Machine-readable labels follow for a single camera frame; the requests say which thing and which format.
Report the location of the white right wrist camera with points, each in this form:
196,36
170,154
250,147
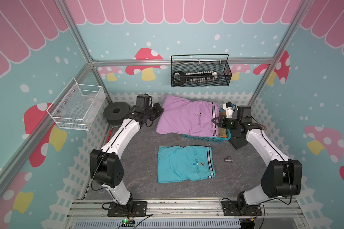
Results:
229,108

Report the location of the khaki pants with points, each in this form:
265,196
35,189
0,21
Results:
222,133

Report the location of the white wire wall basket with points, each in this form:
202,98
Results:
77,106

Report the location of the purple pants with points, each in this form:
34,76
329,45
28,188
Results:
182,116

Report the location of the green circuit board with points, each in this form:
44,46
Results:
127,223

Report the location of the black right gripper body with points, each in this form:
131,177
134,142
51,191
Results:
231,124

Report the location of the teal pants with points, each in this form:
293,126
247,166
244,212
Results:
177,164

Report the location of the red handled screwdriver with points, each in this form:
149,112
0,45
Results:
109,136

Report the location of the black wire wall basket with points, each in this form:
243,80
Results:
199,70

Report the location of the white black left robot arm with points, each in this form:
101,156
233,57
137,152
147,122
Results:
105,164

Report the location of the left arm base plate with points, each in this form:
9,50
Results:
137,209

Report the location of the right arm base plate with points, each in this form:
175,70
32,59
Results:
240,208

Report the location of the small metal clip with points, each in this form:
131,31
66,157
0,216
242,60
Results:
228,159

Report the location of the black socket holder tool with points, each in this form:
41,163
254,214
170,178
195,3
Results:
181,78

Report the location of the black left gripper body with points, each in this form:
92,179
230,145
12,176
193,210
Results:
153,112

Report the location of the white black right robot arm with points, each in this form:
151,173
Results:
282,177

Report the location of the black foam roll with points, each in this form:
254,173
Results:
116,112

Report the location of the teal plastic basket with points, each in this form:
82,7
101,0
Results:
206,138

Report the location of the black flat pad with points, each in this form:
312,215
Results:
237,139

